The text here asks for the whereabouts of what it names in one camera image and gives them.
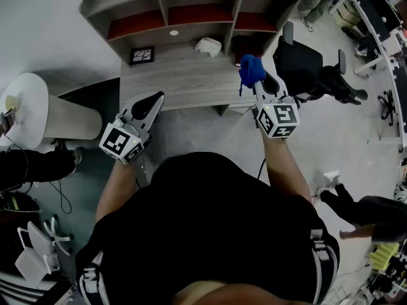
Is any black framed picture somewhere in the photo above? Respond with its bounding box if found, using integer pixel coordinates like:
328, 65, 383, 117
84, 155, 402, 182
129, 45, 156, 65

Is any black chair base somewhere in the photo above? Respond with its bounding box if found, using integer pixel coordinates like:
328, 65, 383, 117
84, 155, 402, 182
377, 90, 399, 128

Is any black bag green trim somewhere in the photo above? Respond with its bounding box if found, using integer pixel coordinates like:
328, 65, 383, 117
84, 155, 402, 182
0, 191, 41, 224

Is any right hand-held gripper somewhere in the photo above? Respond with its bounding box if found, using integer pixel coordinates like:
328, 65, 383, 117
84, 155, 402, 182
252, 71, 301, 140

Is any grey wooden shelf unit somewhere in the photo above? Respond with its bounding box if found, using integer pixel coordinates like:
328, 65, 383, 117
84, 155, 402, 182
78, 0, 306, 66

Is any person's right forearm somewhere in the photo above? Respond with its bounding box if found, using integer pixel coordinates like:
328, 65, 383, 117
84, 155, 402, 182
261, 134, 313, 205

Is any yellow foam block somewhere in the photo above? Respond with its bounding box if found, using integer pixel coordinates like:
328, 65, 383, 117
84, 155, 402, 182
368, 242, 400, 271

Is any black office chair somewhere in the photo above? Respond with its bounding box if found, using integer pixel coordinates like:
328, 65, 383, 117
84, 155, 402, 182
272, 20, 369, 106

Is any grey wooden desk top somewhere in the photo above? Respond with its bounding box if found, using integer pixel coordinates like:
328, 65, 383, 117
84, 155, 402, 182
119, 39, 265, 117

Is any black floor cable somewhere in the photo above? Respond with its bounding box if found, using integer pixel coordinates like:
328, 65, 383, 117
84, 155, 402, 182
47, 179, 72, 215

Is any blue cloth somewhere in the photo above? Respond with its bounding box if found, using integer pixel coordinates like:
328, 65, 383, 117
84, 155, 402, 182
238, 54, 266, 97

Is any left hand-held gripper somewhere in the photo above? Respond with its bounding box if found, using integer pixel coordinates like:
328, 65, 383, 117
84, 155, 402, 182
99, 91, 165, 165

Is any person's black shirt torso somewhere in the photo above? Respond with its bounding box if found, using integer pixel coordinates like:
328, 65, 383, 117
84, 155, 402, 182
75, 151, 341, 305

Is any grey harness strap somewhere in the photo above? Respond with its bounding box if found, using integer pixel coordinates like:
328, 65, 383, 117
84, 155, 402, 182
78, 251, 107, 305
310, 229, 338, 301

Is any white office chair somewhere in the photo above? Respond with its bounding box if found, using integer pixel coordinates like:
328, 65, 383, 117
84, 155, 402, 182
14, 216, 73, 290

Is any white metal rack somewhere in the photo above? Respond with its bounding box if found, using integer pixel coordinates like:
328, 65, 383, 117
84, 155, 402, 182
361, 265, 407, 305

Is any white crumpled bag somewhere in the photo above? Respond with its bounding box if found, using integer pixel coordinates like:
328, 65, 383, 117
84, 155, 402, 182
195, 37, 223, 58

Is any person's left forearm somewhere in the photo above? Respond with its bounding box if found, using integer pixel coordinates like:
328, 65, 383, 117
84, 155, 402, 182
95, 156, 142, 224

